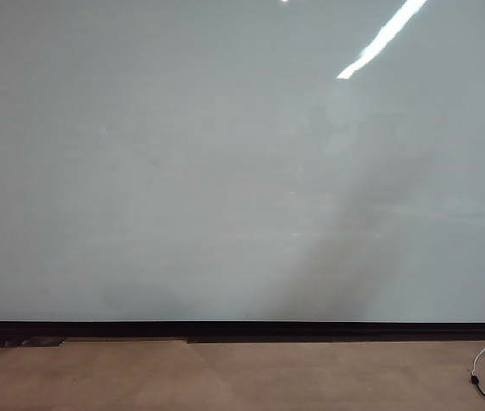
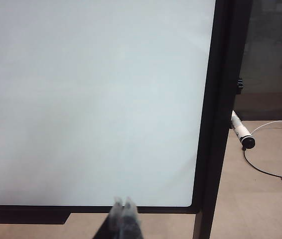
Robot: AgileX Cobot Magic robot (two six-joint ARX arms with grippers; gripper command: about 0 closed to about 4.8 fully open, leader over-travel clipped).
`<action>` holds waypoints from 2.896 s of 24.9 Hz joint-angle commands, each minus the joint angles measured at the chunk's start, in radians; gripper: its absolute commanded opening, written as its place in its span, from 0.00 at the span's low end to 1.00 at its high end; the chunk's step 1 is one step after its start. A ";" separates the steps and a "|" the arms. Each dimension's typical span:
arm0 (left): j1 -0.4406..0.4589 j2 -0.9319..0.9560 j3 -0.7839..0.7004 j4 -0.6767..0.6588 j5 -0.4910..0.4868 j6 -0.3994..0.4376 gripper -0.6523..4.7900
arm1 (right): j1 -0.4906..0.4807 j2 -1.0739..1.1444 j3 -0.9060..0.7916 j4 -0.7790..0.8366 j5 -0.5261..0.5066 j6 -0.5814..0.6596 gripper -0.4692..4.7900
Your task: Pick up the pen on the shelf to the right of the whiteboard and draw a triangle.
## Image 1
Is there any white whiteboard with black frame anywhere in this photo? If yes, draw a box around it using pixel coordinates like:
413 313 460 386
0 0 485 337

